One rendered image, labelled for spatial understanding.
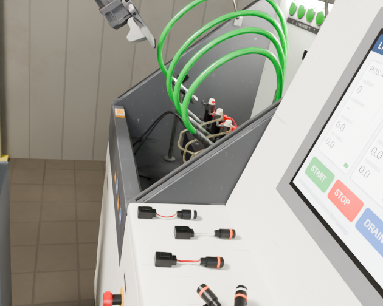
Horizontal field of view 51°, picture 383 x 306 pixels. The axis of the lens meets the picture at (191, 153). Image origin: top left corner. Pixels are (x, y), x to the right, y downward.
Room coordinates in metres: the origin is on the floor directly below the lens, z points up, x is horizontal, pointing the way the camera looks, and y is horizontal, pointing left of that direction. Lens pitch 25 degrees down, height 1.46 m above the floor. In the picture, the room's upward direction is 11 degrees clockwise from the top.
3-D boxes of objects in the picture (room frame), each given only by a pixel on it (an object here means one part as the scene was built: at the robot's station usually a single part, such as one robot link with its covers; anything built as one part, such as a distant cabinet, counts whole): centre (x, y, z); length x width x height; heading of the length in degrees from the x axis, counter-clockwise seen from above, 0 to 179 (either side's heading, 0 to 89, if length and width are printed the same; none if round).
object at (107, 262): (1.05, 0.21, 0.44); 0.65 x 0.02 x 0.68; 18
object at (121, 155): (1.05, 0.20, 0.87); 0.62 x 0.04 x 0.16; 18
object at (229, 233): (0.64, -0.06, 0.99); 0.12 x 0.02 x 0.02; 106
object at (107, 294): (0.61, 0.10, 0.80); 0.05 x 0.04 x 0.05; 18
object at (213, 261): (0.55, -0.03, 0.99); 0.12 x 0.02 x 0.02; 101
